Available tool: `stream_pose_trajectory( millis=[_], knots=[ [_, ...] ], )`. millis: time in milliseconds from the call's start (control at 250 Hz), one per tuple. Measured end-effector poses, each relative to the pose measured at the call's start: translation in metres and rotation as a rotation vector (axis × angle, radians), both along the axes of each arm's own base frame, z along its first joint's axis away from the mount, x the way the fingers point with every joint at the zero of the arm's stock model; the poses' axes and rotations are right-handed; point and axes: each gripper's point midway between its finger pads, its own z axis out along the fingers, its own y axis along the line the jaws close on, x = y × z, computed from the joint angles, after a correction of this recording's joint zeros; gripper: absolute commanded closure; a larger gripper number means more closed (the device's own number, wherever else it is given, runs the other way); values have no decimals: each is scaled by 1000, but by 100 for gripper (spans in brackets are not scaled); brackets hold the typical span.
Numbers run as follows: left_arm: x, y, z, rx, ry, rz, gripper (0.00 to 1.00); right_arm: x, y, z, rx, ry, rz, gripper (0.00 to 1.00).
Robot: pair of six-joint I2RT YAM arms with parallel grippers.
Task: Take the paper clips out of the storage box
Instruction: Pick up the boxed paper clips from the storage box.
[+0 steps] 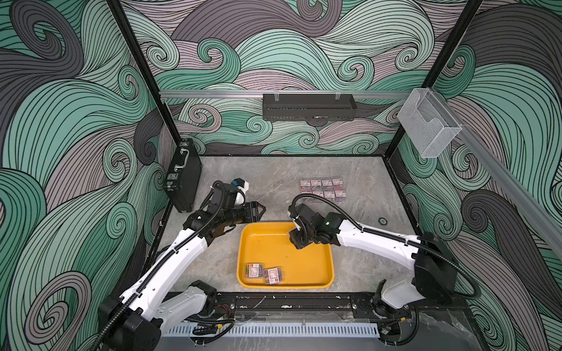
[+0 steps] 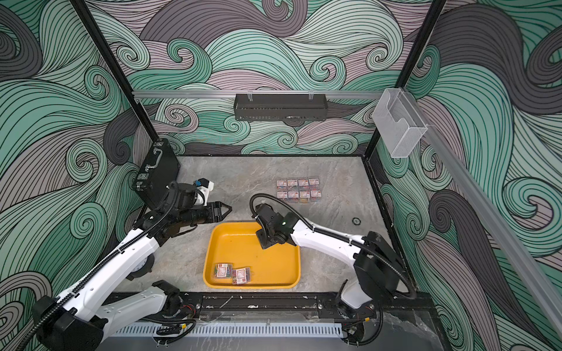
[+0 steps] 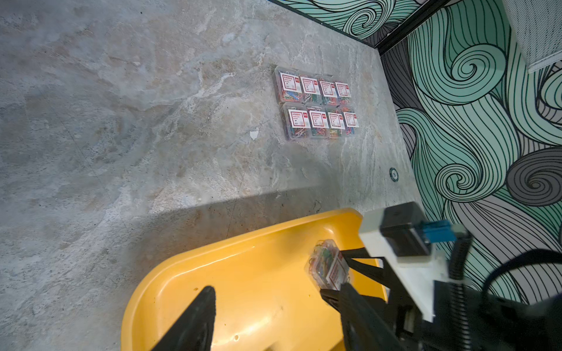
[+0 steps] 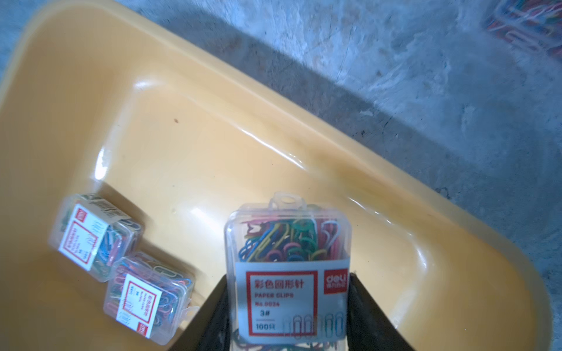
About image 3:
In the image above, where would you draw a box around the paper clip box five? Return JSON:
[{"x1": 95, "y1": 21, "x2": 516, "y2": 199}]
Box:
[{"x1": 281, "y1": 102, "x2": 312, "y2": 140}]

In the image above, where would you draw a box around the paper clip box one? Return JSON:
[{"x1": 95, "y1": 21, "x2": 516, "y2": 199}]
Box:
[{"x1": 318, "y1": 77, "x2": 339, "y2": 107}]

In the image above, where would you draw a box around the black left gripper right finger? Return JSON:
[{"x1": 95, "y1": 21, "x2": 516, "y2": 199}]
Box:
[{"x1": 339, "y1": 283, "x2": 405, "y2": 350}]

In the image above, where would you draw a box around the paper clip box three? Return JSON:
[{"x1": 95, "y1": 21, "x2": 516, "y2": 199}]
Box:
[{"x1": 299, "y1": 71, "x2": 323, "y2": 105}]

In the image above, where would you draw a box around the paper clip box eleven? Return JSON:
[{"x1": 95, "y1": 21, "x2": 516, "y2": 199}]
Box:
[{"x1": 274, "y1": 66, "x2": 304, "y2": 104}]

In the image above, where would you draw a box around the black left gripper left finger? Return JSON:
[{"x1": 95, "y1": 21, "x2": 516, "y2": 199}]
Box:
[{"x1": 152, "y1": 286, "x2": 217, "y2": 351}]

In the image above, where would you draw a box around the paper clip box two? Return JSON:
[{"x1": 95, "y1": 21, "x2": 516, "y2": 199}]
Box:
[{"x1": 335, "y1": 80, "x2": 352, "y2": 106}]

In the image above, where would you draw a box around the paper clip box four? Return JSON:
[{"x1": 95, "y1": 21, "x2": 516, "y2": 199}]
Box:
[{"x1": 307, "y1": 105, "x2": 329, "y2": 139}]

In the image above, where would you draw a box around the paper clip box nine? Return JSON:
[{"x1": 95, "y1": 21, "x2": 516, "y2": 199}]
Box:
[{"x1": 342, "y1": 107, "x2": 359, "y2": 137}]

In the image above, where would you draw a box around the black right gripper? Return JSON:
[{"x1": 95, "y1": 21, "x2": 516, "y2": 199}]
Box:
[{"x1": 319, "y1": 247, "x2": 562, "y2": 351}]

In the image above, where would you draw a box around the yellow plastic tray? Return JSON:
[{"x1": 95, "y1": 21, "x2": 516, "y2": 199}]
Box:
[{"x1": 121, "y1": 209, "x2": 362, "y2": 350}]

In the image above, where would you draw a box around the paper clip box ten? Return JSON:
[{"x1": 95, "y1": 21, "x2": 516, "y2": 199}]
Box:
[{"x1": 305, "y1": 239, "x2": 353, "y2": 291}]

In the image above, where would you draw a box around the paper clip box eight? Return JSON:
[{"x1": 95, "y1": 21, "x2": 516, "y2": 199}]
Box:
[{"x1": 326, "y1": 106, "x2": 345, "y2": 139}]

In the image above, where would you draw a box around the small dark round token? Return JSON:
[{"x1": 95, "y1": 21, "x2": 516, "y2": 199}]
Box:
[{"x1": 389, "y1": 168, "x2": 400, "y2": 182}]

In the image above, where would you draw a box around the black corner frame post right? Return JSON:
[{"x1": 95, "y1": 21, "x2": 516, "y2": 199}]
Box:
[{"x1": 376, "y1": 0, "x2": 449, "y2": 56}]

